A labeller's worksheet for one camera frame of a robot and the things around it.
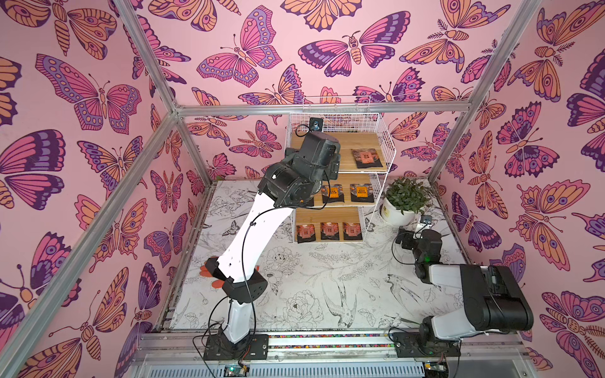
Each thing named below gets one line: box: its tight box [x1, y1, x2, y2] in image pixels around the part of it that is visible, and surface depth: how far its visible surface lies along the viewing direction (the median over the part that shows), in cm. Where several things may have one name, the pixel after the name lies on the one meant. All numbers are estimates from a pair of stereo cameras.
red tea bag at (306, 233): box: [296, 224, 316, 244], surface depth 101 cm
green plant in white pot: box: [380, 177, 431, 227], surface depth 92 cm
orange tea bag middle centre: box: [321, 183, 346, 204], surface depth 83 cm
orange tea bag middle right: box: [349, 183, 375, 203], surface depth 83 cm
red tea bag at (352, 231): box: [342, 222, 363, 241], surface depth 102 cm
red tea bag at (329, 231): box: [319, 221, 340, 241], surface depth 102 cm
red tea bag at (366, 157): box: [350, 148, 383, 169], surface depth 71 cm
